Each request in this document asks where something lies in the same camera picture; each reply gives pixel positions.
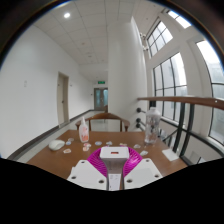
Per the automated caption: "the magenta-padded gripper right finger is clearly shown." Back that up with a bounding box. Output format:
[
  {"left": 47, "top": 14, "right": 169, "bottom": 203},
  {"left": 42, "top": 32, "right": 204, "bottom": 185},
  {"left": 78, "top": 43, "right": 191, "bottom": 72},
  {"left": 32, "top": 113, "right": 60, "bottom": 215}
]
[{"left": 122, "top": 147, "right": 164, "bottom": 191}]

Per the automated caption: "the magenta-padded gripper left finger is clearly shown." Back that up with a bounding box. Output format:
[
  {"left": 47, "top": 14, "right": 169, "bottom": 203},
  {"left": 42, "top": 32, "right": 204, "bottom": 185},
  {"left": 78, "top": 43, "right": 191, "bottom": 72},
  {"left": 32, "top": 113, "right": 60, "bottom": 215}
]
[{"left": 66, "top": 147, "right": 108, "bottom": 192}]

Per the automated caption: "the white charger block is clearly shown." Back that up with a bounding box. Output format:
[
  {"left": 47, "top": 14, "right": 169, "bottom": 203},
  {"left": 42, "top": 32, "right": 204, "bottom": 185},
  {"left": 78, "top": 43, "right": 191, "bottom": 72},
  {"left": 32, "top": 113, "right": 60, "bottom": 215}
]
[{"left": 99, "top": 146, "right": 130, "bottom": 192}]

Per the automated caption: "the white paper sheet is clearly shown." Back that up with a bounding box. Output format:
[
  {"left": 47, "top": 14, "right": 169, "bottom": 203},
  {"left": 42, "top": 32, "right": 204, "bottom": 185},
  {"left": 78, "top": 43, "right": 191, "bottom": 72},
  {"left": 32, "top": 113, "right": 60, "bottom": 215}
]
[{"left": 161, "top": 148, "right": 180, "bottom": 162}]

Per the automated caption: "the white orange-label pump bottle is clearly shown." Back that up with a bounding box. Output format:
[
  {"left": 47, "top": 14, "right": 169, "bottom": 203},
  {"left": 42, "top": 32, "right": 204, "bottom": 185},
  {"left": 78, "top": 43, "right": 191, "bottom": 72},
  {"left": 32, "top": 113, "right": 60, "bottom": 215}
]
[{"left": 78, "top": 116, "right": 90, "bottom": 144}]

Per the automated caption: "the white computer mouse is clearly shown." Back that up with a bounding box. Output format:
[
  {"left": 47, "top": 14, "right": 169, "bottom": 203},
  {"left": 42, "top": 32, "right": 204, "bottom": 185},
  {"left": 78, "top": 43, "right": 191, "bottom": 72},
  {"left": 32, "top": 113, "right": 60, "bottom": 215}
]
[{"left": 48, "top": 139, "right": 66, "bottom": 152}]

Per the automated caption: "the clear plastic drink bottle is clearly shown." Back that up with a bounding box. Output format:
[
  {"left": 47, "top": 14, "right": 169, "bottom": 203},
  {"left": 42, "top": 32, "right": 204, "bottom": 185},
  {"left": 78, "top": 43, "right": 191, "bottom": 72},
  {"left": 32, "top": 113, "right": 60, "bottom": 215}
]
[{"left": 143, "top": 106, "right": 162, "bottom": 145}]

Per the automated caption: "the brown wooden chair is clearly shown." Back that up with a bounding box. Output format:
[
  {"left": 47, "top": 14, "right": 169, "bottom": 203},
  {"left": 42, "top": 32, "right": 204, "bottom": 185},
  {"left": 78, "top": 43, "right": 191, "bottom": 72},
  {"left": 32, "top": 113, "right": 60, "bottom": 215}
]
[{"left": 75, "top": 112, "right": 131, "bottom": 133}]

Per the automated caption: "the glass double door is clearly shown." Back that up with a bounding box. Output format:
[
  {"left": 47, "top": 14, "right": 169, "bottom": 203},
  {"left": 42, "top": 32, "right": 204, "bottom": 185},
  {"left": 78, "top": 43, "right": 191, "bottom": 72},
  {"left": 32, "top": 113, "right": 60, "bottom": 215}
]
[{"left": 93, "top": 87, "right": 109, "bottom": 112}]

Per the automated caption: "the wooden handrail black railing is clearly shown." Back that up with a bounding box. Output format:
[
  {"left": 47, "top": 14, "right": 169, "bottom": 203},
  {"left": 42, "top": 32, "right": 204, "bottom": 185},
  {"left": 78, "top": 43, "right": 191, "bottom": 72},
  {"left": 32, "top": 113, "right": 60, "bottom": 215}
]
[{"left": 135, "top": 95, "right": 224, "bottom": 164}]

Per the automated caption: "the tall black-framed window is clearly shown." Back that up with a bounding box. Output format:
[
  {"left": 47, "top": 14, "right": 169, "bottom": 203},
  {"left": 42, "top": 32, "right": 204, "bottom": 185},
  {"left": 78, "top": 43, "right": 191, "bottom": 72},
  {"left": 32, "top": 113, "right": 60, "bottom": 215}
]
[{"left": 152, "top": 51, "right": 188, "bottom": 123}]

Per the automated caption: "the large curved side window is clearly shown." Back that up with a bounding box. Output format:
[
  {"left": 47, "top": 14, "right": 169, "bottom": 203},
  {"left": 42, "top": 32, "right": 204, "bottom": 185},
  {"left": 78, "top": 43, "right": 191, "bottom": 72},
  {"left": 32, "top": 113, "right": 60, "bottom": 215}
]
[{"left": 195, "top": 39, "right": 224, "bottom": 146}]

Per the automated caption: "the white-framed high window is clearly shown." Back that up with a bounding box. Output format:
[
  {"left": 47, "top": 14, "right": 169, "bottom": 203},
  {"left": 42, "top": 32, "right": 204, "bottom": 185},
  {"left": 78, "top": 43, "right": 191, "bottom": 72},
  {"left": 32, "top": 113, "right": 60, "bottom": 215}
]
[{"left": 145, "top": 20, "right": 174, "bottom": 58}]

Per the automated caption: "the beige wall door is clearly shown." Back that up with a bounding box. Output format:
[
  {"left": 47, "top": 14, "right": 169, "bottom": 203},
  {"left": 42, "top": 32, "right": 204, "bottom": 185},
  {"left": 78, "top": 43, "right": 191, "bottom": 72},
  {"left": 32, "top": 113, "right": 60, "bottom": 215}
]
[{"left": 56, "top": 71, "right": 70, "bottom": 126}]

